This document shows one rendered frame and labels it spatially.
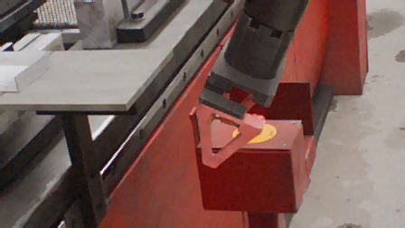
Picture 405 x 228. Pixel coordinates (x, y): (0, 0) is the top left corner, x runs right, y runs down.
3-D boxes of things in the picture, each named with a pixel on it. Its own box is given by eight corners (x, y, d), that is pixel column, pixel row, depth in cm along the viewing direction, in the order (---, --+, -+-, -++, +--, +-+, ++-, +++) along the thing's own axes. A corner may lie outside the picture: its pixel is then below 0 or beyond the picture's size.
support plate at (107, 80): (127, 111, 99) (126, 103, 99) (-68, 110, 107) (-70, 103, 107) (174, 55, 115) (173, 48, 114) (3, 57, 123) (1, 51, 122)
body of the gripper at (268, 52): (204, 87, 80) (230, 20, 77) (223, 49, 89) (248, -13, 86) (267, 113, 80) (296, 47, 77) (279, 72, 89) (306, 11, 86)
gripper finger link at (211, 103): (173, 163, 83) (203, 84, 78) (188, 130, 89) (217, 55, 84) (236, 189, 82) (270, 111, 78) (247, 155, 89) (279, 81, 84)
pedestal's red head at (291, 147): (296, 214, 136) (287, 115, 128) (202, 211, 140) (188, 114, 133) (316, 156, 153) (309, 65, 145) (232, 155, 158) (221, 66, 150)
